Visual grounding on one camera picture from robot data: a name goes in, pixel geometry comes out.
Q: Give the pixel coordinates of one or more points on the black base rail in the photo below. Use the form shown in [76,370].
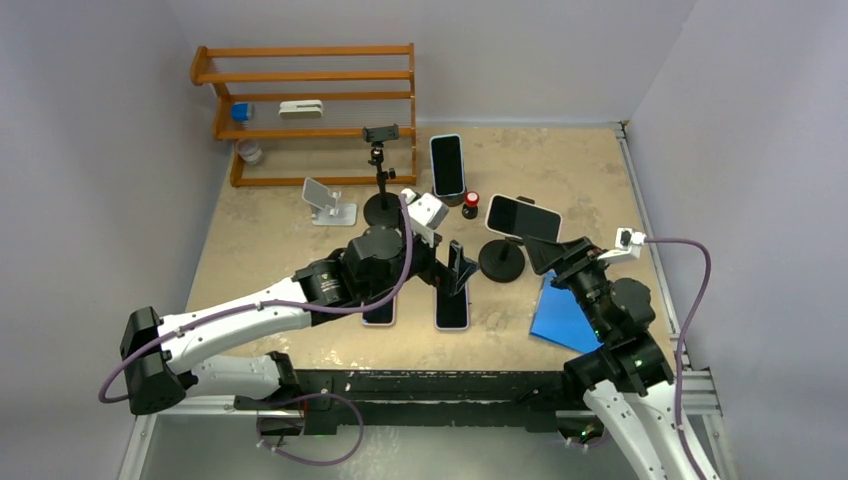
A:
[536,401]

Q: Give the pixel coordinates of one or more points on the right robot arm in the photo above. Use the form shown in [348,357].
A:
[627,381]

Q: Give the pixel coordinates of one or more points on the silver folding phone stand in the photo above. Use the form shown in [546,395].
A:
[326,208]

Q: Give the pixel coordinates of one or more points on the clear small jar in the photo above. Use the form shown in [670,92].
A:
[249,150]

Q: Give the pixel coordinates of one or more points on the blue notebook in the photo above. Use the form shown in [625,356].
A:
[559,320]

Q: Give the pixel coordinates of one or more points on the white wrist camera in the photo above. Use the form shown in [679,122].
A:
[628,246]
[426,213]

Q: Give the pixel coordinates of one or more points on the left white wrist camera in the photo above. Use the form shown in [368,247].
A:
[426,213]

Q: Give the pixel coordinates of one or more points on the pink case smartphone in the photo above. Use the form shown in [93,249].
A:
[383,316]

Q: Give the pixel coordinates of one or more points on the round brown phone dock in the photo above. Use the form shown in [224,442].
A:
[451,200]

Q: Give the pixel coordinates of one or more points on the red cap black stamp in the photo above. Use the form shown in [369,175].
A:
[470,208]

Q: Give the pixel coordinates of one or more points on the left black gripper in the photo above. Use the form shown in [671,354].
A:
[447,277]

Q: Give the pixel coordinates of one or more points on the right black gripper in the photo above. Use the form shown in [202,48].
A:
[580,251]

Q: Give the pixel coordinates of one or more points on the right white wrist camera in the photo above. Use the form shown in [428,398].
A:
[628,246]

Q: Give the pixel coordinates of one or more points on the light blue case smartphone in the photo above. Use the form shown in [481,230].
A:
[447,165]

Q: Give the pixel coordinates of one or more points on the white eraser block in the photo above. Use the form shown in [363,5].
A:
[301,109]

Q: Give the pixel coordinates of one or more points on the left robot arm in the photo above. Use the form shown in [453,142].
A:
[166,359]

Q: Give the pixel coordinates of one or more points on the white case smartphone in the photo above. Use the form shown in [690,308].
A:
[517,218]

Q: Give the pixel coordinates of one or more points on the black phone stand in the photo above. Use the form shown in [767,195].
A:
[502,260]
[382,209]

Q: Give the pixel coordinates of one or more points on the blue white small box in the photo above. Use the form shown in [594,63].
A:
[241,112]

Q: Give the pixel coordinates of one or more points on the lavender case smartphone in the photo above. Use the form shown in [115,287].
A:
[452,312]

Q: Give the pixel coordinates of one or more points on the wooden shelf rack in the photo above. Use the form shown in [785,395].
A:
[360,86]

